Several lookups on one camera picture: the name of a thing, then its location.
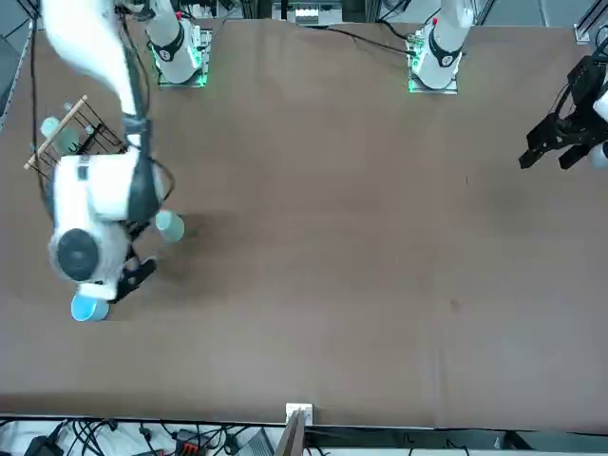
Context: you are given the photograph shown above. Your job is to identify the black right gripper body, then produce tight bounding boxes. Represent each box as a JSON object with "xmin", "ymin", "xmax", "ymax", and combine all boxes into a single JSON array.
[{"xmin": 112, "ymin": 273, "xmax": 140, "ymax": 305}]

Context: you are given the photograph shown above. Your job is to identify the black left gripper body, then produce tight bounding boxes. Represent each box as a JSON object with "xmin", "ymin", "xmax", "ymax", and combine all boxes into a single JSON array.
[{"xmin": 567, "ymin": 54, "xmax": 608, "ymax": 123}]

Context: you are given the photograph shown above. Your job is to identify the blue plastic cup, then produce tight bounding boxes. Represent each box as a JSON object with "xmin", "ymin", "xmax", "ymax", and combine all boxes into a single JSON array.
[{"xmin": 69, "ymin": 293, "xmax": 112, "ymax": 324}]

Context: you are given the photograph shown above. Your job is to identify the pale green plastic cup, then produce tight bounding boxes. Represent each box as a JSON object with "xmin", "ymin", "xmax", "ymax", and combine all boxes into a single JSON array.
[
  {"xmin": 155, "ymin": 210, "xmax": 186, "ymax": 245},
  {"xmin": 39, "ymin": 116, "xmax": 81, "ymax": 154}
]

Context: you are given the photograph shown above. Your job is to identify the orange and black adapter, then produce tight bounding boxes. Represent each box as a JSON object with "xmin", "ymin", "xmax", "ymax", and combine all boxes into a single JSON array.
[{"xmin": 171, "ymin": 428, "xmax": 201, "ymax": 456}]

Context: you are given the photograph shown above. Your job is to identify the large black power brick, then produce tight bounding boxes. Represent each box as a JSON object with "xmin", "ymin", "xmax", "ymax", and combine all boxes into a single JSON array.
[{"xmin": 24, "ymin": 432, "xmax": 64, "ymax": 456}]

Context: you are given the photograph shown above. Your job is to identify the ribbed black power brick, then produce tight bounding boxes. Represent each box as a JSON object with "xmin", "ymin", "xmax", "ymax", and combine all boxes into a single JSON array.
[{"xmin": 238, "ymin": 428, "xmax": 276, "ymax": 456}]

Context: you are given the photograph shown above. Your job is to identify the white power strip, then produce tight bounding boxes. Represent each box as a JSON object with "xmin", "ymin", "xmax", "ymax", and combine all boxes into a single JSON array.
[{"xmin": 294, "ymin": 2, "xmax": 320, "ymax": 28}]

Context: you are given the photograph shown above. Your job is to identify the black wire cup rack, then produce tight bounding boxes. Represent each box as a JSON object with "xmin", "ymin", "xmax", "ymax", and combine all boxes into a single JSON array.
[{"xmin": 23, "ymin": 93, "xmax": 130, "ymax": 186}]

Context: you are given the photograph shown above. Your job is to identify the black cable across table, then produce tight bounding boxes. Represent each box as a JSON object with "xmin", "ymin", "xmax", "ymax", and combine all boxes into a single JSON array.
[{"xmin": 327, "ymin": 26, "xmax": 415, "ymax": 54}]

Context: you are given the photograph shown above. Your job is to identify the aluminium camera post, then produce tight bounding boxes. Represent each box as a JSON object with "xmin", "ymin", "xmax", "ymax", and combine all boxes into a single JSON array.
[{"xmin": 275, "ymin": 402, "xmax": 315, "ymax": 456}]

